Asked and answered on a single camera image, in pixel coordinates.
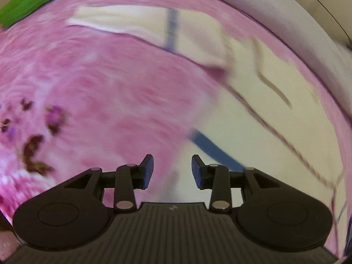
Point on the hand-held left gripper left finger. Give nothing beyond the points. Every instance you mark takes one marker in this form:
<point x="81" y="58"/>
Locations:
<point x="148" y="169"/>

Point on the grey quilt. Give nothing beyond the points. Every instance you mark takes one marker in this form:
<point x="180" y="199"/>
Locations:
<point x="275" y="2"/>

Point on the cream garment with blue stripe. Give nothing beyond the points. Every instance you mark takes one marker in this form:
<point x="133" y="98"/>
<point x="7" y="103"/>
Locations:
<point x="275" y="121"/>

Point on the green cloth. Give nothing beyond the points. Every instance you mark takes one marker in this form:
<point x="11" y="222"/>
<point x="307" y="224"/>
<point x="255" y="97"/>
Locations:
<point x="27" y="2"/>

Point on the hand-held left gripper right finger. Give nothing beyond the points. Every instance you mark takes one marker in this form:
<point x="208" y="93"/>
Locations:
<point x="196" y="170"/>

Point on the pink floral blanket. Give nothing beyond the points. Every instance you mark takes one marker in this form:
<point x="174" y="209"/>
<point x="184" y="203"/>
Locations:
<point x="110" y="88"/>

